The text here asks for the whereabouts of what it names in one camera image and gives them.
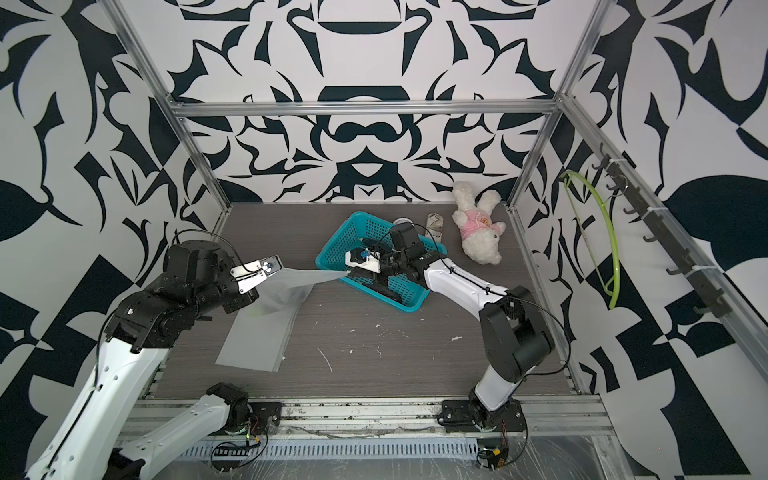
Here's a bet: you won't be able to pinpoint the translucent zip bag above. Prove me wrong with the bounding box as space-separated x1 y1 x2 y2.
238 268 349 318

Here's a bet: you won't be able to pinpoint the aluminium frame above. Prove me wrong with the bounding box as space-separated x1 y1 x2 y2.
83 0 768 480

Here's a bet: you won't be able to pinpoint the black hook rail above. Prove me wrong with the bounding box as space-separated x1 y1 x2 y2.
593 144 732 318

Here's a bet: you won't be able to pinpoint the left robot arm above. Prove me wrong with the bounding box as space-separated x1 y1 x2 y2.
25 240 282 479

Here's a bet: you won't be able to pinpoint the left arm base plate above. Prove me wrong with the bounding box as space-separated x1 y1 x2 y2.
211 400 284 436

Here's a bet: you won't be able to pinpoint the green tube hoop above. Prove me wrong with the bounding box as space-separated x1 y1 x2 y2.
560 170 621 311

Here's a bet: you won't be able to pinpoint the teal plastic basket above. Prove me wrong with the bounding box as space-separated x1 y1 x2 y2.
315 212 429 313

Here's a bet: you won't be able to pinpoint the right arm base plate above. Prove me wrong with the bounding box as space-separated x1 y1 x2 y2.
436 399 526 433

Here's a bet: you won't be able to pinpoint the white plush toy pink shirt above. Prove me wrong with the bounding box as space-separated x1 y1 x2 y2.
452 182 506 265

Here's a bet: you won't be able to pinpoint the lower translucent zip bags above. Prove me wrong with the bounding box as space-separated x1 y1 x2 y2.
216 306 298 372

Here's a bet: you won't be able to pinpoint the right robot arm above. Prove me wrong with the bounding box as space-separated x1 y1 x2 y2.
345 223 555 424

